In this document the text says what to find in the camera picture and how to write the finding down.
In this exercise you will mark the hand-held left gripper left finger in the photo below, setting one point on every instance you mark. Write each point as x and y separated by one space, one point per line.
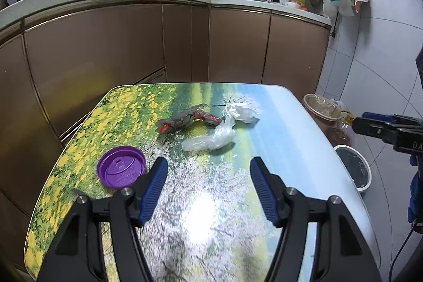
152 192

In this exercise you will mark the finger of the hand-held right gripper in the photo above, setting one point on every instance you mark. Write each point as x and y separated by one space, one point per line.
370 125

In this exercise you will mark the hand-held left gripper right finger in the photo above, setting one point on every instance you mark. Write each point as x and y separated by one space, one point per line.
264 192

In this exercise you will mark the purple plastic cup lid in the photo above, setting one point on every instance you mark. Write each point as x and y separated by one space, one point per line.
120 166

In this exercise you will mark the blue bin with white rim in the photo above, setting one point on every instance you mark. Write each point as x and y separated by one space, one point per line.
353 169

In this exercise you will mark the clear plastic bag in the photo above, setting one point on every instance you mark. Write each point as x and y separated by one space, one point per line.
214 138

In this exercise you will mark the clear red-printed wrapper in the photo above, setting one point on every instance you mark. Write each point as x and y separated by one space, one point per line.
181 119

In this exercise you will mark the white tissue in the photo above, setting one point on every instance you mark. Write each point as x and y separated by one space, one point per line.
241 112

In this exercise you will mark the red snack wrapper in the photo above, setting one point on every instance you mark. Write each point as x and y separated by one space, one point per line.
211 119

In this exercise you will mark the person's right forearm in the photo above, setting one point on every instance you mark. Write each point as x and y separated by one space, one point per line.
415 196

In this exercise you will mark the cooking oil bottle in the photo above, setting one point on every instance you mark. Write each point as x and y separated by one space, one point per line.
340 135

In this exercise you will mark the white plastic bag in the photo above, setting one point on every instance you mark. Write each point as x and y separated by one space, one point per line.
343 7

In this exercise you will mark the white bowl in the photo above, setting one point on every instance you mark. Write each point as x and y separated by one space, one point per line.
292 4

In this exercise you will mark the brown kitchen counter cabinets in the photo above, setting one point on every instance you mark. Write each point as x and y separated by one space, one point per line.
238 44

